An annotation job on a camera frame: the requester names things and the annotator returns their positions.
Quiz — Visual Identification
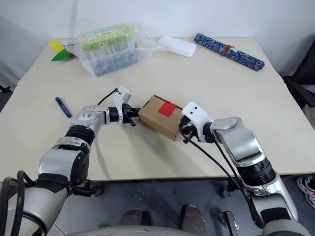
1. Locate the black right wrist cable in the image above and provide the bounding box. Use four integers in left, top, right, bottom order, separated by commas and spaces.
181, 127, 266, 230

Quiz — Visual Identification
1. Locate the white sneaker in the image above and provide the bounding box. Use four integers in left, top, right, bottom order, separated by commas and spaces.
296, 175, 315, 206

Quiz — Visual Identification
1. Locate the black left shoulder cable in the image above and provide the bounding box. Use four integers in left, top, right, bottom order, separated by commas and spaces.
0, 170, 35, 236

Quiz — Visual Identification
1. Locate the small clear plastic bag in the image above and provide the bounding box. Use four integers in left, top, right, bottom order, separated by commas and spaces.
61, 38, 82, 55

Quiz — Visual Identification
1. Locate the metal bracket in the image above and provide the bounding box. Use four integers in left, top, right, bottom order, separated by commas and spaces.
220, 210, 237, 236

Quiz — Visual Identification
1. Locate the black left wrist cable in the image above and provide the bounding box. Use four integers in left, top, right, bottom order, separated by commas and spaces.
97, 88, 121, 106

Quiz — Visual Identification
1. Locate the red tape square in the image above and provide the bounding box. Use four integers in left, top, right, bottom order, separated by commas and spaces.
157, 101, 178, 117

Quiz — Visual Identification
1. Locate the black table caster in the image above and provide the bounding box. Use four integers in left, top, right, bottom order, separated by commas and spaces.
86, 181, 104, 197
220, 181, 233, 198

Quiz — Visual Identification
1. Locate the yellow paper piece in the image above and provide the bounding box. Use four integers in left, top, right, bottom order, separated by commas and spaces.
49, 39, 64, 53

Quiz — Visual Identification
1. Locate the blue patterned folded fan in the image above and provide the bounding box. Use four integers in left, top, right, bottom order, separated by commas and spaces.
193, 31, 265, 72

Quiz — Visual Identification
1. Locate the plastic bag of green-capped tubes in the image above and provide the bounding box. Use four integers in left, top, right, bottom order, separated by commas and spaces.
78, 22, 159, 77

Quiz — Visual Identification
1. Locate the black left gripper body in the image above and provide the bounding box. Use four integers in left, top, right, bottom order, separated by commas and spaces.
122, 103, 137, 128

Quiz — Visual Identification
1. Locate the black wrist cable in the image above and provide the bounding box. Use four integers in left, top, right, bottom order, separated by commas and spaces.
97, 88, 121, 106
181, 127, 266, 230

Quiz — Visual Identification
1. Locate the green paper piece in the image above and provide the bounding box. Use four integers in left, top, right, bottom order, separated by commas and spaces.
51, 47, 72, 62

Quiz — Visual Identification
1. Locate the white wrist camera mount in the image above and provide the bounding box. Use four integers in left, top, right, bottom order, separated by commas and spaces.
112, 85, 133, 125
181, 101, 214, 144

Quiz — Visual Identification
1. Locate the black chair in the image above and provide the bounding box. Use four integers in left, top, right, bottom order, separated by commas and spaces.
282, 36, 315, 109

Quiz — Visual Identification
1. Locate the white flat plastic case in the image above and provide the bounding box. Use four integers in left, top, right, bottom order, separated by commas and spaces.
157, 36, 197, 58

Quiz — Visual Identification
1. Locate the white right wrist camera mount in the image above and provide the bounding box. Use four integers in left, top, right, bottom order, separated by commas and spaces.
181, 101, 214, 144

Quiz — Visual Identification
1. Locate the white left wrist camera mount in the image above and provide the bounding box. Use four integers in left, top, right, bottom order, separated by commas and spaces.
112, 85, 133, 125

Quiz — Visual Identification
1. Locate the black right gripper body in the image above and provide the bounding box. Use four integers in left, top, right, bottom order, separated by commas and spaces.
182, 118, 199, 145

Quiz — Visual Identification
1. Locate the blue pen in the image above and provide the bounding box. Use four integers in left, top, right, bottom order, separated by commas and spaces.
55, 96, 74, 118

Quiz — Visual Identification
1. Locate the dark rounded shape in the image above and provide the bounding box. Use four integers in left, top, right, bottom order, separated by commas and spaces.
181, 205, 207, 236
119, 208, 151, 232

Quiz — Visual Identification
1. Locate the brown cardboard box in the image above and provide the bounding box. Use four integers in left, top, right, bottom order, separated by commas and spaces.
137, 94, 184, 143

